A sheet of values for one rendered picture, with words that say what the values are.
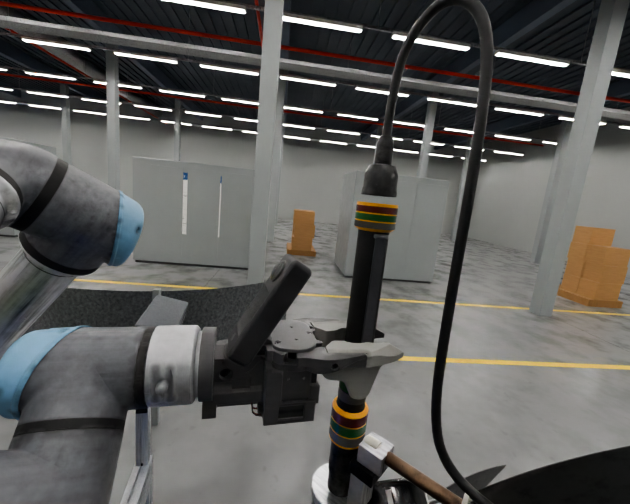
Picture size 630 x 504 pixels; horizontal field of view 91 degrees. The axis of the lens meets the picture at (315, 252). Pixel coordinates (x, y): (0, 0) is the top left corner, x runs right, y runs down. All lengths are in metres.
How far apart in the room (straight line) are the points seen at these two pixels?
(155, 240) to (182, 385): 6.60
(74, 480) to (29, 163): 0.38
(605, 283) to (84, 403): 8.56
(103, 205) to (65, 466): 0.35
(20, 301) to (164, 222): 6.15
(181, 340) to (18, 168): 0.32
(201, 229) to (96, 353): 6.28
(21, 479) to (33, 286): 0.38
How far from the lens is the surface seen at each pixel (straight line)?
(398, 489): 0.55
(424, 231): 7.01
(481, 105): 0.31
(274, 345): 0.32
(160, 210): 6.78
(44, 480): 0.32
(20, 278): 0.65
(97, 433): 0.33
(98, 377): 0.33
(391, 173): 0.33
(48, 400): 0.34
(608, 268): 8.55
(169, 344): 0.32
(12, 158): 0.54
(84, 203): 0.55
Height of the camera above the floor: 1.65
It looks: 10 degrees down
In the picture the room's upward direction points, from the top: 6 degrees clockwise
